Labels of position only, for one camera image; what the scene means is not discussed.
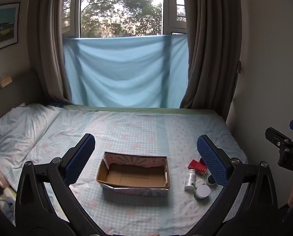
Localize light blue hanging cloth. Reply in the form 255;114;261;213
63;34;189;109

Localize framed wall picture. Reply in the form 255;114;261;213
0;2;21;55

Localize bow print bed sheet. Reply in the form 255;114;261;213
23;108;248;235

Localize bed headboard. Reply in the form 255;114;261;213
0;71;47;128

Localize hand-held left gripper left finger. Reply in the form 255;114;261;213
15;133;103;234

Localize white round jar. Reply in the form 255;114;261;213
195;184;211;200

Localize white bottle green label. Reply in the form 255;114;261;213
184;168;196;191

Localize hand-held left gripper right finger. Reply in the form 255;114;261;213
191;135;278;234

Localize white framed window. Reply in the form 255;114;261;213
62;0;188;39

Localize brown curtain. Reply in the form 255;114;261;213
179;0;243;123
26;0;83;105

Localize red carton box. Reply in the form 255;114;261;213
188;159;208;176

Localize cardboard box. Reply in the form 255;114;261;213
96;152;171;196

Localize small beige object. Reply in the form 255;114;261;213
0;76;13;88

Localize light blue pillow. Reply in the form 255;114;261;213
0;103;62;193

